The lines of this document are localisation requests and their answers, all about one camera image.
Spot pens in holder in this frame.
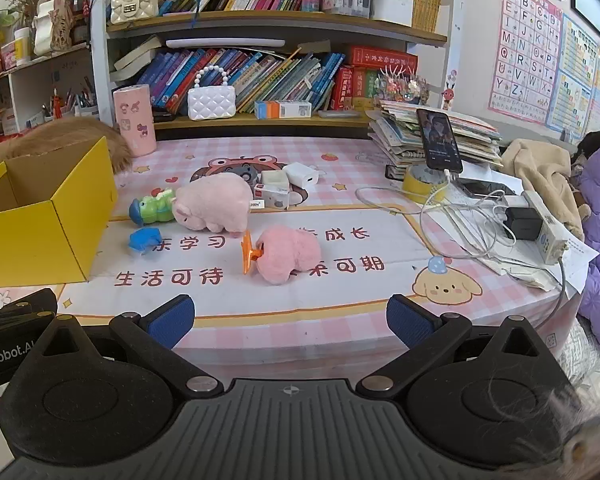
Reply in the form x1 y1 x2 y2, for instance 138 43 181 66
40 77 101 121

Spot colourful beaded hair ornament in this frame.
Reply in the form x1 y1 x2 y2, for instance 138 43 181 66
377 62 431 103

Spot pink cartoon cylinder container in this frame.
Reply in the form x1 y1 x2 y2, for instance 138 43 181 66
112 85 157 157

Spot grey hamster keychain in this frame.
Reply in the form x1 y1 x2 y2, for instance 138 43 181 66
227 164 263 184

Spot brown furry cloth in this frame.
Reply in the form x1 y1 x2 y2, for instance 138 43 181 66
0 117 133 176

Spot small blue plastic toy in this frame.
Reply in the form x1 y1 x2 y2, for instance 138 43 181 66
128 227 163 256

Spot white charging cable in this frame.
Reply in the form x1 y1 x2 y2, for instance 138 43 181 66
355 170 511 261

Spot black power adapter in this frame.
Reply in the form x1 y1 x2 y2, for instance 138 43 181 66
502 206 543 241

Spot small pink plush toy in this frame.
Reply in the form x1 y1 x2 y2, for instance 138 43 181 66
254 226 322 286

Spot orange plastic toy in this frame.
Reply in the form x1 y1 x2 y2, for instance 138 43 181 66
241 230 266 276

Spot white long flat case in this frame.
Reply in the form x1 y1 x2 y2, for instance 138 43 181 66
166 38 286 50

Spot small white jar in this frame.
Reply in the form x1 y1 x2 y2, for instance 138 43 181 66
12 27 33 66

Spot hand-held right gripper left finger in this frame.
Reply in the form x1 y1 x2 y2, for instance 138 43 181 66
29 295 226 398

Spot black smartphone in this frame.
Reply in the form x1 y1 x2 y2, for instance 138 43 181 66
416 108 464 173

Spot white pen holder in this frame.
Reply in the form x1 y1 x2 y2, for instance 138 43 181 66
370 0 415 28

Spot red thick dictionary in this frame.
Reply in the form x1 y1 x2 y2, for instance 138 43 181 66
330 66 356 111

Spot beige coat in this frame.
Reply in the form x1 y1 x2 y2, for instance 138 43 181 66
500 137 588 243

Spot pile of lying books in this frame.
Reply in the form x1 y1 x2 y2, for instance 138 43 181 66
112 35 163 83

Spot dark flat phone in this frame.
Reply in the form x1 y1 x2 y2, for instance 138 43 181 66
457 177 526 200

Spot white quilted pearl handbag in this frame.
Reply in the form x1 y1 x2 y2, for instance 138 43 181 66
187 65 237 122

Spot orange-red thick dictionary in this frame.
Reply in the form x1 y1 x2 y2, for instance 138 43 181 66
352 69 378 108

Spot pink alphabet wall poster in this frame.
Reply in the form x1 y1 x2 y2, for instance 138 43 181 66
487 0 565 126

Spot white power strip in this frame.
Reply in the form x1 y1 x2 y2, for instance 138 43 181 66
522 190 568 264

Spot white USB charger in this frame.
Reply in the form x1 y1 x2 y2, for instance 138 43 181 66
284 162 322 190

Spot stack of booklets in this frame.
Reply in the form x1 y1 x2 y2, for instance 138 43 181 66
367 100 505 168

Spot red boxed dictionary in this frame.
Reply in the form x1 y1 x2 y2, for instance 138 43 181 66
347 45 418 76

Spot row of colourful books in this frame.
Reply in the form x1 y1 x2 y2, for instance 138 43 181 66
135 46 346 113

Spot orange blue white carton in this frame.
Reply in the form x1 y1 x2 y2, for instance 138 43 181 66
254 100 313 120

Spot white side shelf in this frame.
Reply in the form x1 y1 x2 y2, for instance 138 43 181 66
0 42 101 136

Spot pink cartoon desk mat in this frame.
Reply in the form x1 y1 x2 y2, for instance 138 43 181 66
0 135 588 361

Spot grey furry cuff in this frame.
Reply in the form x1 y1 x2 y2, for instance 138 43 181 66
495 375 600 473

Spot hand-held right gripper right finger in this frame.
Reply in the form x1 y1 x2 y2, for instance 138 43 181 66
355 294 557 397

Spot yellow cardboard box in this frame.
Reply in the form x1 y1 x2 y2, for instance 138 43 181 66
0 136 119 289

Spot red wall sticker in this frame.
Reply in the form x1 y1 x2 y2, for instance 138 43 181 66
440 72 458 111

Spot large pale pink plush pig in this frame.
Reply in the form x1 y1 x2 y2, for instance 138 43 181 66
172 176 253 235

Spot yellow tape roll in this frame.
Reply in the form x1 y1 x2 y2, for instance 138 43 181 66
401 164 450 206

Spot green frog toy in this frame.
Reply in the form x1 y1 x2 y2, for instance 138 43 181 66
128 187 178 226

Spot blue yellow wall poster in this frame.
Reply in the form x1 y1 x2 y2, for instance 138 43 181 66
545 12 600 143

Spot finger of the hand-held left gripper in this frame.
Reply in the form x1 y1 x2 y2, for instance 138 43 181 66
0 288 59 322
0 311 57 334

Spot small white red box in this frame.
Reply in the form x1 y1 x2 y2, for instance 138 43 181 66
253 183 292 211

